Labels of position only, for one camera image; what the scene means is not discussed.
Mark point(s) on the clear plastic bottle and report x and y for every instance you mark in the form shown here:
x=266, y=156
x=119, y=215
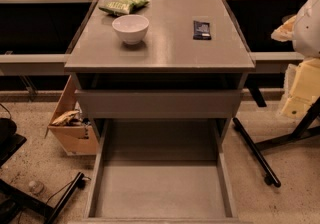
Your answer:
x=36, y=187

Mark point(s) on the closed grey middle drawer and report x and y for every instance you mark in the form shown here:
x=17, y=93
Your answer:
x=159, y=104

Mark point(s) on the wooden crate on floor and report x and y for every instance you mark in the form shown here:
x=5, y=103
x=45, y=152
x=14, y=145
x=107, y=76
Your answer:
x=74, y=139

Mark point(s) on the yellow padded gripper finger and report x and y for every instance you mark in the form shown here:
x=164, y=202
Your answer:
x=284, y=32

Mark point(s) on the dark blue rxbar wrapper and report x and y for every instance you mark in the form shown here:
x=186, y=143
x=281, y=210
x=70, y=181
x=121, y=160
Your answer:
x=201, y=30

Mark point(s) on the grey drawer cabinet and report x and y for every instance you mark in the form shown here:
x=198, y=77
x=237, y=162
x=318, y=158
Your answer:
x=168, y=58

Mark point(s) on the white ceramic bowl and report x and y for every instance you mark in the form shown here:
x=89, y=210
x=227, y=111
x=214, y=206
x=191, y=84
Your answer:
x=131, y=29

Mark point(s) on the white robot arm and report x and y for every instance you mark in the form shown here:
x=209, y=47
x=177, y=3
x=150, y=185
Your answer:
x=303, y=30

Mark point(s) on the green snack bag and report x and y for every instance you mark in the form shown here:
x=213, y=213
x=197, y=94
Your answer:
x=122, y=7

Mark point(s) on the open grey bottom drawer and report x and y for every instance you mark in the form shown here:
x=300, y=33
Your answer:
x=160, y=172

